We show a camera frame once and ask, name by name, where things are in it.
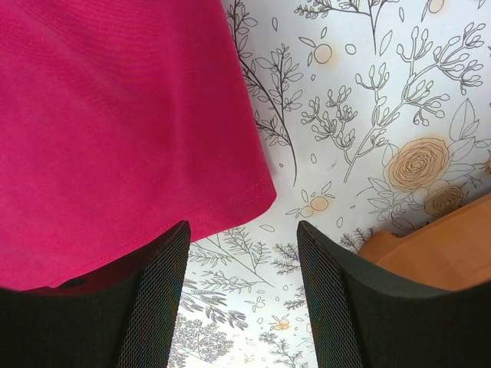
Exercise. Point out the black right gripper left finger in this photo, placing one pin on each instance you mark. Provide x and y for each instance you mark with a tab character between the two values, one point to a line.
120	315

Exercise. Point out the pink t shirt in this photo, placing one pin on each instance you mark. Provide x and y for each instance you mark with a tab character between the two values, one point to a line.
118	120

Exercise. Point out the floral patterned table mat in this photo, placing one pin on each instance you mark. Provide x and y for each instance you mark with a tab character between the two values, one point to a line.
374	115

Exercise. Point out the orange plastic basket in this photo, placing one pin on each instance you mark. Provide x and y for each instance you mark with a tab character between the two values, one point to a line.
452	253

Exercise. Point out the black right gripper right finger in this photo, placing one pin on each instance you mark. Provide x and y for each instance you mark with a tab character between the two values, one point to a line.
364	316

